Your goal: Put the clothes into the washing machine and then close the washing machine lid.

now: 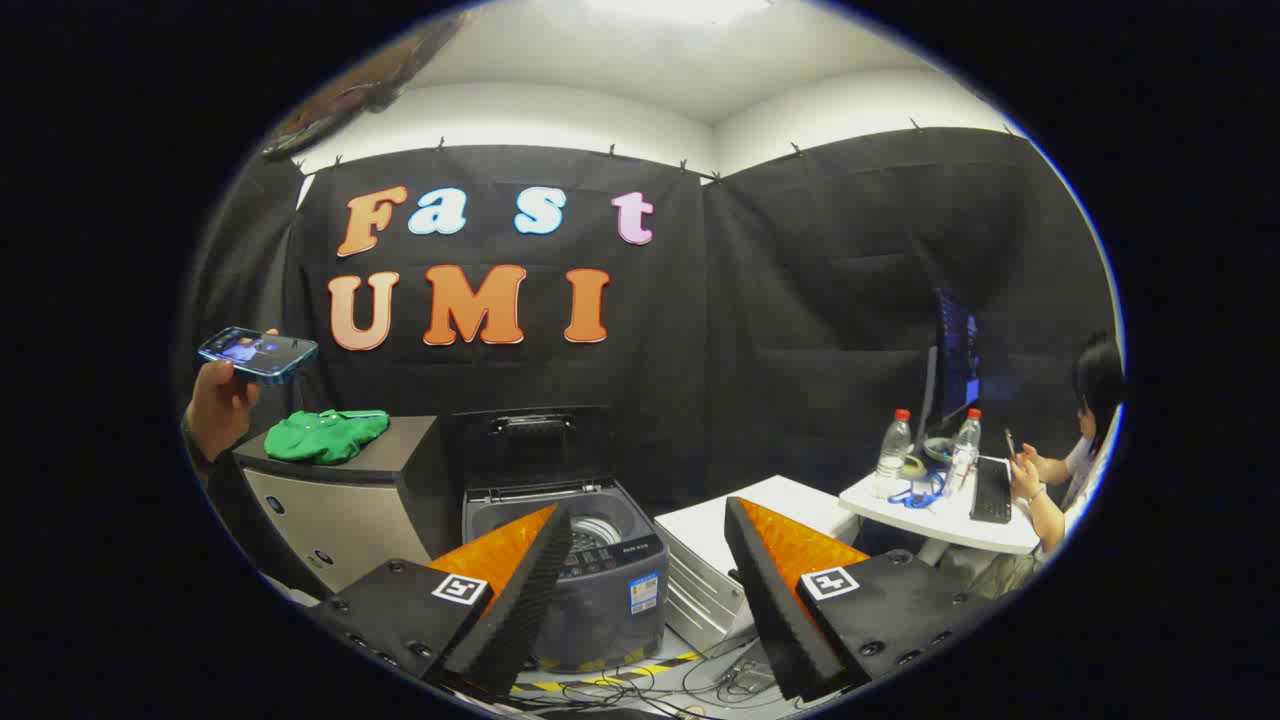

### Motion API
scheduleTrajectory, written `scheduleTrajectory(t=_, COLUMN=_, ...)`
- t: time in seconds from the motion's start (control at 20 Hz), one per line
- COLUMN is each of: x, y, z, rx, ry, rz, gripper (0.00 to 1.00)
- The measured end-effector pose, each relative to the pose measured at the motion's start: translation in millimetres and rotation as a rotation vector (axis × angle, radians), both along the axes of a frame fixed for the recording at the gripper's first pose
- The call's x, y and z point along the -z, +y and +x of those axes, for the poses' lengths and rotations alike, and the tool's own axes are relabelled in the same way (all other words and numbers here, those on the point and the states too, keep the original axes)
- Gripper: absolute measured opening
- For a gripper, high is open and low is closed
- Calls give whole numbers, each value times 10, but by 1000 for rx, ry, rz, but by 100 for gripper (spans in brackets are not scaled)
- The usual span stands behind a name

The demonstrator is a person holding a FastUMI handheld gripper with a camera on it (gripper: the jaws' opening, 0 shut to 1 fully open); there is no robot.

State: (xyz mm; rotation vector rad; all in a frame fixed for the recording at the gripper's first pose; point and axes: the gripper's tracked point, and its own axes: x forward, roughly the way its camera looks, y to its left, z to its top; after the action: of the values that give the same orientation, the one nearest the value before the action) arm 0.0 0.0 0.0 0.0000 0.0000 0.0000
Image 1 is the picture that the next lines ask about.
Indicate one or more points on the silver cabinet with dark top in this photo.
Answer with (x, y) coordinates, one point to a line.
(340, 510)

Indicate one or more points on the white cabinet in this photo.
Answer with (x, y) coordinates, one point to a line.
(700, 540)

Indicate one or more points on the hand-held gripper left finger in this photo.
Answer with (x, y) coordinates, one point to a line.
(505, 620)

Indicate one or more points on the green polo shirt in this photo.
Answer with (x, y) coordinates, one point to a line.
(325, 435)

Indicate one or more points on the black keyboard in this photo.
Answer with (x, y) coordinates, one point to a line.
(991, 492)

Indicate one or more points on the grey washing machine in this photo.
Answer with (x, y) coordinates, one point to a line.
(610, 600)

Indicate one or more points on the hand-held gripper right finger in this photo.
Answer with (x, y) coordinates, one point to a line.
(775, 610)

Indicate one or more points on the computer monitor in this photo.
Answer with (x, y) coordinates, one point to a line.
(955, 360)

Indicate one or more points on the white table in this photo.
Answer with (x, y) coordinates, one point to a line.
(940, 520)

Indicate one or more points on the blue-cased smartphone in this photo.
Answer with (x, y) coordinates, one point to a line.
(258, 353)

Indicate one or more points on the clear red-capped water bottle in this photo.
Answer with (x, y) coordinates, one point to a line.
(963, 455)
(893, 450)

